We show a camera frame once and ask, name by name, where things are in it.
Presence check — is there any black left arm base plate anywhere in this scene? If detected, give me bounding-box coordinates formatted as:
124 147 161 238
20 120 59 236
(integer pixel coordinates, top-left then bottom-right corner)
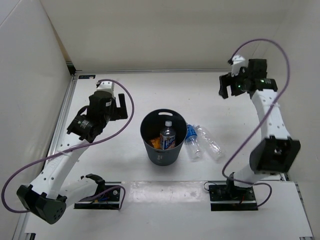
73 183 126 211

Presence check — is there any clear bottle white red label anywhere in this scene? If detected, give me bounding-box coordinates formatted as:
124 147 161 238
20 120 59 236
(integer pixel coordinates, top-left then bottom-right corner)
160 121 176 150

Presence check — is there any clear unlabelled plastic bottle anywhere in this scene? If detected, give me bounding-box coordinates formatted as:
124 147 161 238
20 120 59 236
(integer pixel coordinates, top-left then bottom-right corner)
195 125 224 163

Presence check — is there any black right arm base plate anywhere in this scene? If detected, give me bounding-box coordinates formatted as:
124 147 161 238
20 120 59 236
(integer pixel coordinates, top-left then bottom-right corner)
208 184 258 212

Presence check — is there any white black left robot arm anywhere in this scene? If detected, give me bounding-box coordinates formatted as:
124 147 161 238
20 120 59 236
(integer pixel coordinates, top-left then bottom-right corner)
16 90 128 225

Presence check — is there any clear bottle blue label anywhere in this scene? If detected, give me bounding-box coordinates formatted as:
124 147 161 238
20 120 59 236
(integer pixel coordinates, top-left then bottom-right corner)
185 124 203 160

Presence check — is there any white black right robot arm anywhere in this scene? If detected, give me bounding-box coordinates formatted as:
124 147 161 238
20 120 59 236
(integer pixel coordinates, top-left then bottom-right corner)
218 55 301 200

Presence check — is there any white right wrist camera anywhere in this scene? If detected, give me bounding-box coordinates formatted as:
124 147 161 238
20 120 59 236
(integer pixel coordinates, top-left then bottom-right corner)
227 54 247 74

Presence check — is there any dark logo sticker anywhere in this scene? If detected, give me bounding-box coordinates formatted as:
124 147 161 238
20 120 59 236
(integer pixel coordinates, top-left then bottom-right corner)
78 75 96 80
228 72 244 78

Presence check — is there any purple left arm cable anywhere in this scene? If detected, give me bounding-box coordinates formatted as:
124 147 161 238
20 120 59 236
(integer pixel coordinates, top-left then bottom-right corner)
1 79 136 214

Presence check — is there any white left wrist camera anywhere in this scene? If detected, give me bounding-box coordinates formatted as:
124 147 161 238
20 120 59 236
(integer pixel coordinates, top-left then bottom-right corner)
96 81 115 98

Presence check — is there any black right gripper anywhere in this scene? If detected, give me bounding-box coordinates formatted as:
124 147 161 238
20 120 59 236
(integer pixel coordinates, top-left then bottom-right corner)
218 68 251 101

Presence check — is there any dark grey plastic bin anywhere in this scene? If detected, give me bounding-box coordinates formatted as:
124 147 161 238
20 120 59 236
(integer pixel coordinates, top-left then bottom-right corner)
140 108 187 166

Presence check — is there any orange juice bottle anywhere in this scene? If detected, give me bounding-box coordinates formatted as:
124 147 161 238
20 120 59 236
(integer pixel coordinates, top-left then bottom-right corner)
149 137 162 150

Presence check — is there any dark logo sticker right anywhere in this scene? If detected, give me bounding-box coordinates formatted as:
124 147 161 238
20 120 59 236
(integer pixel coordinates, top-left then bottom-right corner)
228 72 244 78

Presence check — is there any dark logo sticker left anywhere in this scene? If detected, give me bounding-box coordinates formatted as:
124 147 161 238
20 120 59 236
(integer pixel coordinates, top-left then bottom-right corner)
78 75 96 80

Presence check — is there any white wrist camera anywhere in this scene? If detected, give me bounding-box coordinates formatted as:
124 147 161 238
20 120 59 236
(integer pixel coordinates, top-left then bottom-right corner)
227 54 247 74
96 81 115 98

